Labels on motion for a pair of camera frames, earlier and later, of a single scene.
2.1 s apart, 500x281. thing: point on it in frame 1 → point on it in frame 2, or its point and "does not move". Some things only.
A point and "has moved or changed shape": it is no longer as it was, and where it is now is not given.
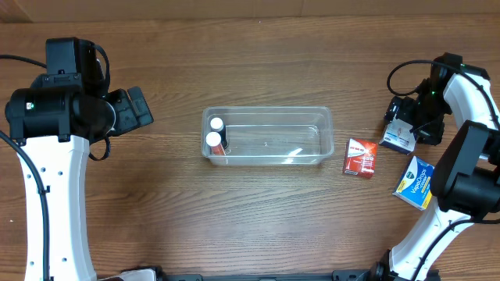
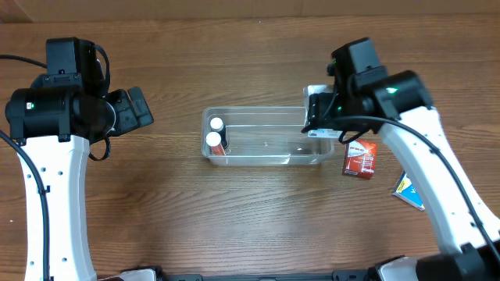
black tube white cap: x=217 y=125 does not move
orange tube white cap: x=213 y=140 does not move
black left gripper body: x=127 y=113 does not move
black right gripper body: x=408 y=118 → x=318 y=111
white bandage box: x=398 y=135 has moved or changed shape
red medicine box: x=360 y=158 does not move
